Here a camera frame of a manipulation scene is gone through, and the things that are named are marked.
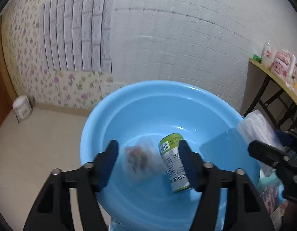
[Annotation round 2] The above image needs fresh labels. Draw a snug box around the green white cylindrical can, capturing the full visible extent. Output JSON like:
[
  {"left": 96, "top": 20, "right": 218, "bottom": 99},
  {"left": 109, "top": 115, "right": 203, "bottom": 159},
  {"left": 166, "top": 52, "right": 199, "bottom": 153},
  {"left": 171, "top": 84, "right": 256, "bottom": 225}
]
[{"left": 159, "top": 133, "right": 191, "bottom": 193}]

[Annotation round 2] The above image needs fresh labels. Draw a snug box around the light blue plastic basin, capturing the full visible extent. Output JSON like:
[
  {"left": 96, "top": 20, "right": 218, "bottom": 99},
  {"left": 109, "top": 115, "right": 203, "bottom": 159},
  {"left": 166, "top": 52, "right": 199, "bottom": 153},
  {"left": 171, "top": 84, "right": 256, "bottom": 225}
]
[{"left": 80, "top": 81, "right": 260, "bottom": 230}]

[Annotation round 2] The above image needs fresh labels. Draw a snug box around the green small box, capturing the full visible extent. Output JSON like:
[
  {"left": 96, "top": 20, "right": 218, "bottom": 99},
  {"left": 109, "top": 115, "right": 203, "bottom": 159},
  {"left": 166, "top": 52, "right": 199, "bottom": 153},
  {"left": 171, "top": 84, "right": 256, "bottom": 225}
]
[{"left": 253, "top": 54, "right": 262, "bottom": 63}]

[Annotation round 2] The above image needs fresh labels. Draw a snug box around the white spoon packet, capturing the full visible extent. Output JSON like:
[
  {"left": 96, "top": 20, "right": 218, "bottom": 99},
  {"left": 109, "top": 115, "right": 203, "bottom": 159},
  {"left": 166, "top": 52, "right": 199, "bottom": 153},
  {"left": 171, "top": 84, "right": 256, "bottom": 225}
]
[{"left": 236, "top": 109, "right": 285, "bottom": 177}]

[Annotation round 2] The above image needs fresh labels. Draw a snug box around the clear bag with pink snack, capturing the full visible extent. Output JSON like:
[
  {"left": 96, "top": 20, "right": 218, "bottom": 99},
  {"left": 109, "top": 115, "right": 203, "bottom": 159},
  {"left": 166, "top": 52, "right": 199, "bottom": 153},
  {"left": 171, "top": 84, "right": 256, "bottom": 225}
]
[{"left": 121, "top": 136, "right": 167, "bottom": 184}]

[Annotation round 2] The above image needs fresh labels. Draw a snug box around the pink pig rice cooker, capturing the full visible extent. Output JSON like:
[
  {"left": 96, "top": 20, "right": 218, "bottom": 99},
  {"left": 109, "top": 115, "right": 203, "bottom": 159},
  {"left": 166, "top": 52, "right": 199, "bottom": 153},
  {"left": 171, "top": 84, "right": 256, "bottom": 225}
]
[{"left": 271, "top": 49, "right": 296, "bottom": 81}]

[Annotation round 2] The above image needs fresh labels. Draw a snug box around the white bottle red label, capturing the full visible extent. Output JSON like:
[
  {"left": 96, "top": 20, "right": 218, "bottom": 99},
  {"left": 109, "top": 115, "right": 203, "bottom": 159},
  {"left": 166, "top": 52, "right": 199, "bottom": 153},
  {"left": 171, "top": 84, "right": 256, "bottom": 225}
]
[{"left": 261, "top": 40, "right": 273, "bottom": 67}]

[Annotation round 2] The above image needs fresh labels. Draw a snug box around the yellow folding side table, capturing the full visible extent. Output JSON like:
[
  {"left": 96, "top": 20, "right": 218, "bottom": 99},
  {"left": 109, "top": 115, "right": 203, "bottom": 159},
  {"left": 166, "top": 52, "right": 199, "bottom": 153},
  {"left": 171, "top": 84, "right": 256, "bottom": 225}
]
[{"left": 243, "top": 58, "right": 297, "bottom": 130}]

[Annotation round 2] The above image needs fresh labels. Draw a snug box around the white plastic bucket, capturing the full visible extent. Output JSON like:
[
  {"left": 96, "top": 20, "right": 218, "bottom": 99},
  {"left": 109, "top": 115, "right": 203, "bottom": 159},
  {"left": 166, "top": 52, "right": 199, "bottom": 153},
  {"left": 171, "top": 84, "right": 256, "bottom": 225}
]
[{"left": 12, "top": 95, "right": 33, "bottom": 122}]

